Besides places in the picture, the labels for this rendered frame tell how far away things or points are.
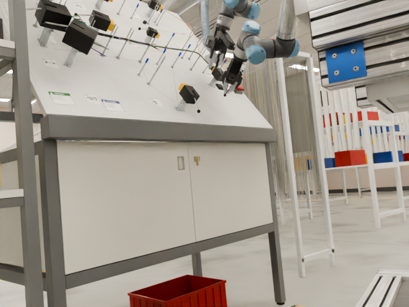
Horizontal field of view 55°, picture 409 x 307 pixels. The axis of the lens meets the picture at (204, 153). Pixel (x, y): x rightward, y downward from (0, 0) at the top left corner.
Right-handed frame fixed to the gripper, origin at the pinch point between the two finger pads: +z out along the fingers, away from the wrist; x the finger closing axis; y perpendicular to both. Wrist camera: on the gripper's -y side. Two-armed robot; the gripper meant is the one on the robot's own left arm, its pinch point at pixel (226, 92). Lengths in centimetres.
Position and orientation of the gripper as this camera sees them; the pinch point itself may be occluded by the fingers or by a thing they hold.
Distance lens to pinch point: 189.8
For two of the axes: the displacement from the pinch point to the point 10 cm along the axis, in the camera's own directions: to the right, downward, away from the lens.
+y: 2.6, -6.6, 7.0
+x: -9.3, -3.7, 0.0
